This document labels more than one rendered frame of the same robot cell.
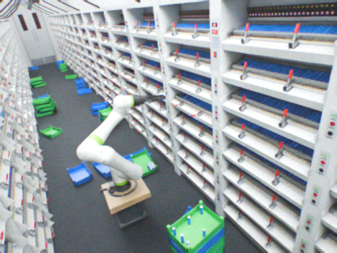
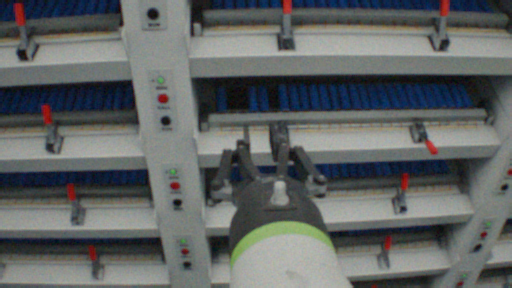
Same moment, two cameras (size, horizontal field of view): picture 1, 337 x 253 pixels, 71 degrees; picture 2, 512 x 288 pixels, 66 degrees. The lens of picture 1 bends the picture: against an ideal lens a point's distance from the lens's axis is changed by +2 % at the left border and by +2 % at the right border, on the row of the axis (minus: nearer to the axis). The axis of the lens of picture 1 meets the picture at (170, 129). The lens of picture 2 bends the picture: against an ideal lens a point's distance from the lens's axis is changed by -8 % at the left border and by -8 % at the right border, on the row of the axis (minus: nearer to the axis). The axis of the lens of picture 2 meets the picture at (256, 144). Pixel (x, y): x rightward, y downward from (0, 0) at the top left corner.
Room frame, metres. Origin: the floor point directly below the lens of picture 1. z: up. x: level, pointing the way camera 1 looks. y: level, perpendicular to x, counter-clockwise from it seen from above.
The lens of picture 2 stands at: (1.65, 0.50, 1.32)
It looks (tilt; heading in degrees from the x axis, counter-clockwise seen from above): 34 degrees down; 294
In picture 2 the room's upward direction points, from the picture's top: straight up
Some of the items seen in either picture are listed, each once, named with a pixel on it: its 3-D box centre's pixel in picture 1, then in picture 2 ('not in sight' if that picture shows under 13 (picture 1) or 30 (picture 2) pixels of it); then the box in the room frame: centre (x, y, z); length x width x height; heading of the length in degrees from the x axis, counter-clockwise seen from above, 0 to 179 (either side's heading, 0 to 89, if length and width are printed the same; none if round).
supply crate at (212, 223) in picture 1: (195, 226); not in sight; (0.99, -0.08, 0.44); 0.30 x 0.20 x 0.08; 125
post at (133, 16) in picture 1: (146, 84); not in sight; (2.71, 0.21, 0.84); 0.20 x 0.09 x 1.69; 117
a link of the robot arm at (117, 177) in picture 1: (120, 172); not in sight; (1.57, 0.46, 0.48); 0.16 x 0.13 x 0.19; 62
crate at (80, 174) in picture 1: (79, 173); not in sight; (2.23, 1.11, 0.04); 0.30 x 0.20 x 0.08; 32
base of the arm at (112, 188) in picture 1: (115, 185); not in sight; (1.56, 0.53, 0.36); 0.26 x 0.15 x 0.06; 104
